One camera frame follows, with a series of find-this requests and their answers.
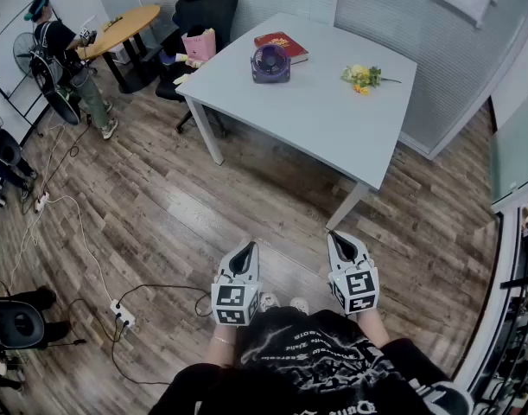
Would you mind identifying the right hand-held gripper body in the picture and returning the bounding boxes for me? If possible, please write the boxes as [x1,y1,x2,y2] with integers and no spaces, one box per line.
[328,259,380,315]

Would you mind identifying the black office chair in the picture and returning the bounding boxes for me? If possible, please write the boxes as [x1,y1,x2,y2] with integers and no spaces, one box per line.
[155,0,239,134]

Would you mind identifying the glass door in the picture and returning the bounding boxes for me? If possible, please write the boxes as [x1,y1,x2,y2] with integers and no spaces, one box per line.
[490,88,528,211]

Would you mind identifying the white table leg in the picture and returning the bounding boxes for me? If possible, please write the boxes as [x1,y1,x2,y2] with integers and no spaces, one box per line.
[187,95,225,166]
[325,182,371,232]

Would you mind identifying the yellow flower bouquet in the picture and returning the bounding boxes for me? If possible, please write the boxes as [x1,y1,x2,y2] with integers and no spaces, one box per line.
[340,63,402,97]

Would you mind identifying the black cable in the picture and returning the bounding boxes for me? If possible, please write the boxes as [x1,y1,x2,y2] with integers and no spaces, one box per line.
[111,284,213,386]

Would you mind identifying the round wooden table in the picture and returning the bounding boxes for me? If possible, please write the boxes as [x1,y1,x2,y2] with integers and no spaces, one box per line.
[76,4,161,94]

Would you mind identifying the purple grey small desk fan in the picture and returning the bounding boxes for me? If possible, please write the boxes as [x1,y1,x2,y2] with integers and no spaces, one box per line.
[250,43,292,85]

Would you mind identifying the white cable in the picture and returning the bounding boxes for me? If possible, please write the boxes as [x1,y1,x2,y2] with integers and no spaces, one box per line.
[47,195,116,306]

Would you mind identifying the red hardcover book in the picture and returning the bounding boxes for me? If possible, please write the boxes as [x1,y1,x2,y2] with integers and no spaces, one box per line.
[253,31,309,66]

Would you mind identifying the person's black printed shirt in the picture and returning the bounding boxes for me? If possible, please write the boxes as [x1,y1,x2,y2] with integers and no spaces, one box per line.
[149,307,474,415]

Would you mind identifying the black framed whiteboard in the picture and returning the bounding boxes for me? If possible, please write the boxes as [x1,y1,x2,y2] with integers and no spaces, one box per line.
[0,0,60,146]

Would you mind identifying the white box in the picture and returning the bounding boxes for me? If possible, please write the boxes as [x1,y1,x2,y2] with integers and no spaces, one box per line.
[110,39,139,65]

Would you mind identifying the person's left forearm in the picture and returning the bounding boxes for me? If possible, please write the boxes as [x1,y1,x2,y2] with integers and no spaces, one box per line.
[207,324,239,369]

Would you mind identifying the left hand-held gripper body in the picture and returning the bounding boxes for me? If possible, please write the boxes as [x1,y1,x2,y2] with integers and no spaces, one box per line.
[210,273,263,327]

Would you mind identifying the person's right forearm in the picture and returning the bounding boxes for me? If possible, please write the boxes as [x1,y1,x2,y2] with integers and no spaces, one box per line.
[353,308,392,348]

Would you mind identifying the black metal railing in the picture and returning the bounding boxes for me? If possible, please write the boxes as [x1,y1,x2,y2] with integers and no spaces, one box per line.
[474,205,528,415]

